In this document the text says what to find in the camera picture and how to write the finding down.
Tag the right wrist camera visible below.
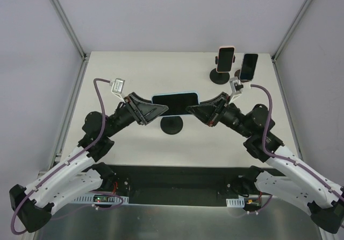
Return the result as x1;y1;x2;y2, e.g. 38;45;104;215
229;77;251;103

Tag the phone with clear case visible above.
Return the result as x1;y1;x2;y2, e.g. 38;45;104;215
239;53;259;81

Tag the phone with pink case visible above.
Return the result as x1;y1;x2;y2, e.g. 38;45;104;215
216;46;235;73

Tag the phone with blue case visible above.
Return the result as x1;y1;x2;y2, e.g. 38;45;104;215
151;91;199;117

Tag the left aluminium frame post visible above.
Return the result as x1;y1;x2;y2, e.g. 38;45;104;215
49;0;87;60

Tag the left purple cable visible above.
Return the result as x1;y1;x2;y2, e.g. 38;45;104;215
11;77;113;236

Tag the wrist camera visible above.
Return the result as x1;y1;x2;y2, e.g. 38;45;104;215
109;78;125;101
229;77;251;103

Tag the brown base phone stand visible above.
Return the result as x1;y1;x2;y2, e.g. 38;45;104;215
234;69;242;82

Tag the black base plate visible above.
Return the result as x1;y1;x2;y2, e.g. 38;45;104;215
97;165;263;207

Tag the circuit board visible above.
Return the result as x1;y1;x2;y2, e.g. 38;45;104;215
93;194;129;205
226;196;262;208

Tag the aluminium frame post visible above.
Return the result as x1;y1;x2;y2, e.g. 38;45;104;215
271;0;314;63
49;0;87;60

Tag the left circuit board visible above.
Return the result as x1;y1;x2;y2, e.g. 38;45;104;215
93;194;129;205

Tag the black clamp phone stand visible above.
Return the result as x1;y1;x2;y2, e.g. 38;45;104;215
209;56;236;85

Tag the purple cable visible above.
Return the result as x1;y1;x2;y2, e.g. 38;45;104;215
249;83;344;197
11;77;113;236

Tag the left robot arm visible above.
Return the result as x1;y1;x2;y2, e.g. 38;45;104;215
9;93;168;235

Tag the right aluminium frame post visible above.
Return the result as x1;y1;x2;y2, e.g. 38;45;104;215
271;0;314;63

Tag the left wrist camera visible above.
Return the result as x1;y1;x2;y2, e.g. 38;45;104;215
109;78;125;101

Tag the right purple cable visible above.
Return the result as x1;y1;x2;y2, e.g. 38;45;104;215
249;83;344;197

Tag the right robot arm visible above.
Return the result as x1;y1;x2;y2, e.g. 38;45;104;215
186;93;343;234

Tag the right circuit board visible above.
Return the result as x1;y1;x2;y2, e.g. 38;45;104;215
226;196;262;208

